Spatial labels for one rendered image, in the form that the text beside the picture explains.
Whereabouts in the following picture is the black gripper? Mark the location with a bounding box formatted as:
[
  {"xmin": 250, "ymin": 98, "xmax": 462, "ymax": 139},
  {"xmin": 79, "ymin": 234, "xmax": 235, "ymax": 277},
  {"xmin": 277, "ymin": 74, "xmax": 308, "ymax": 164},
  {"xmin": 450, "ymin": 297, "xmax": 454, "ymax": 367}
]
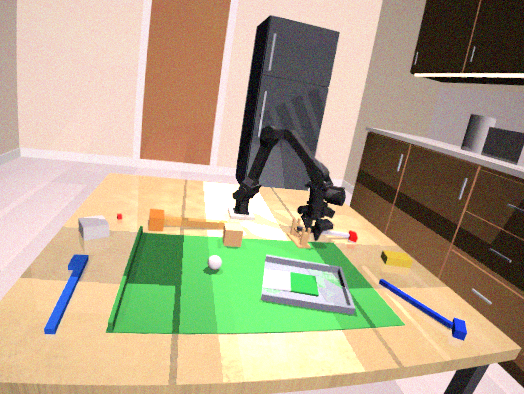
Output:
[{"xmin": 297, "ymin": 200, "xmax": 334, "ymax": 241}]

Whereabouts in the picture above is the tan cube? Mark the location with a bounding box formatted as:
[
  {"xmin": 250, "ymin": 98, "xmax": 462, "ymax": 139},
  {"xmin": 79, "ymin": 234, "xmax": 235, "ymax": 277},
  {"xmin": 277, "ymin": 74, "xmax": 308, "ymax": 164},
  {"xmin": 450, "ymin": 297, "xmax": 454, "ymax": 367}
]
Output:
[{"xmin": 222, "ymin": 223, "xmax": 243, "ymax": 247}]

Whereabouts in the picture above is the green flat mat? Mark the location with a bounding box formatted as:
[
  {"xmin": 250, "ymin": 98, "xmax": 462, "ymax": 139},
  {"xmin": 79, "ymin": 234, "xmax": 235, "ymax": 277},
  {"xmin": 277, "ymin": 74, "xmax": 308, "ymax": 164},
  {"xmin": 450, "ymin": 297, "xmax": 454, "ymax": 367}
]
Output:
[{"xmin": 105, "ymin": 232, "xmax": 406, "ymax": 335}]

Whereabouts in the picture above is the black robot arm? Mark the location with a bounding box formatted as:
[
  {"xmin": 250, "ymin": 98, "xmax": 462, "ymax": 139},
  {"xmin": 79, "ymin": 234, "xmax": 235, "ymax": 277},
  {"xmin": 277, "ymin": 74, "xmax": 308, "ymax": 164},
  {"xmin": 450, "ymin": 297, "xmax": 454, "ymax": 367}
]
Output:
[{"xmin": 232, "ymin": 126, "xmax": 346, "ymax": 219}]

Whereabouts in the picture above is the yellow rectangular block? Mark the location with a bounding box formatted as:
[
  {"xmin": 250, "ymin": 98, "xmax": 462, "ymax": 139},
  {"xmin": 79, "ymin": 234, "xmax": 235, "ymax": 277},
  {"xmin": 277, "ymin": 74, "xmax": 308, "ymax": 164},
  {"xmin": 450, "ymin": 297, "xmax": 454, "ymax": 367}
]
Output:
[{"xmin": 381, "ymin": 250, "xmax": 413, "ymax": 268}]

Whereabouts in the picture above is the white golf ball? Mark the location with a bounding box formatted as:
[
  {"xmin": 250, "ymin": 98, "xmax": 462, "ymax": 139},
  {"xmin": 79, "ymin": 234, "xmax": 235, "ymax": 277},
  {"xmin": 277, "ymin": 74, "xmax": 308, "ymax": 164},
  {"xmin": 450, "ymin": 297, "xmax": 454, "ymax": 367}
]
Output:
[{"xmin": 208, "ymin": 255, "xmax": 222, "ymax": 270}]

